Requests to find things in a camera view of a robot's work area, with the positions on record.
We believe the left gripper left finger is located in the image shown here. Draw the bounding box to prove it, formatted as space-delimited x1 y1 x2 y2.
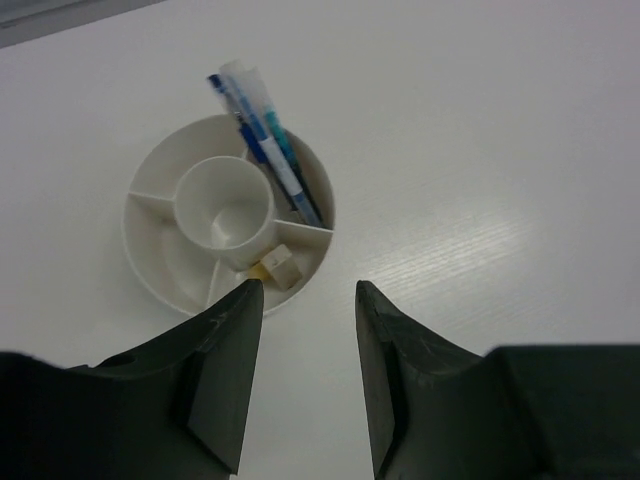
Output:
1 280 264 479

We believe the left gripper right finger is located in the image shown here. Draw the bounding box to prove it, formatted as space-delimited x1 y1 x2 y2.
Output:
355 281 639 479

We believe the yellow eraser block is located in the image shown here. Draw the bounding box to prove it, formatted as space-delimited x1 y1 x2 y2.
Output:
247 262 271 282

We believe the beige cylindrical eraser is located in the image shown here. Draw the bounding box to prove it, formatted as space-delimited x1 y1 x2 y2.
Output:
259 244 302 291

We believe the dark blue pen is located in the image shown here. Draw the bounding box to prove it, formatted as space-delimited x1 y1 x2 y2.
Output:
208 74 267 166

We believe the clear blue pen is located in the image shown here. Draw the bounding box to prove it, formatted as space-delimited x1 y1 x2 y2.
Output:
220 60 324 227

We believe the blue crayon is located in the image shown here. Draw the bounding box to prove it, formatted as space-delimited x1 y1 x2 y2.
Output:
241 68 324 228

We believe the white round compartment organizer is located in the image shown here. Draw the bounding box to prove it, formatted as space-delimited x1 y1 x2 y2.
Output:
123 115 335 316

